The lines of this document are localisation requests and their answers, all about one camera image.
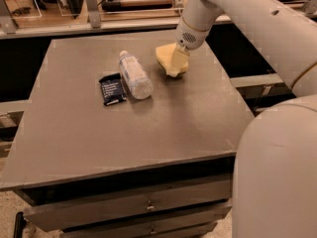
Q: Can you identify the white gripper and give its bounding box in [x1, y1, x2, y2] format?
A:
[166, 18, 210, 77]

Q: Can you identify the yellow sponge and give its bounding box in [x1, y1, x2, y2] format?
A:
[156, 43, 176, 73]

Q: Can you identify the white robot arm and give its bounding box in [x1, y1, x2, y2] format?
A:
[176, 0, 317, 238]

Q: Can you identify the clear blue plastic bottle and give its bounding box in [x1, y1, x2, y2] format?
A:
[119, 51, 154, 100]

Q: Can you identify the dark blue snack packet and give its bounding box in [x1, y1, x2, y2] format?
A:
[99, 73, 127, 106]

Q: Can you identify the grey metal railing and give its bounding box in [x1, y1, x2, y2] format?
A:
[0, 0, 317, 41]

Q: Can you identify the grey drawer cabinet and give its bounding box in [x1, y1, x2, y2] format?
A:
[1, 31, 253, 235]

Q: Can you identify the upper grey drawer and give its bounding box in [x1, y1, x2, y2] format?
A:
[24, 175, 232, 231]

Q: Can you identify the grey drawer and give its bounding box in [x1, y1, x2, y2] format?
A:
[24, 175, 232, 231]
[60, 202, 231, 238]

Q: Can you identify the lower grey drawer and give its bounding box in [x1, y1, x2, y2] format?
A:
[60, 202, 231, 238]

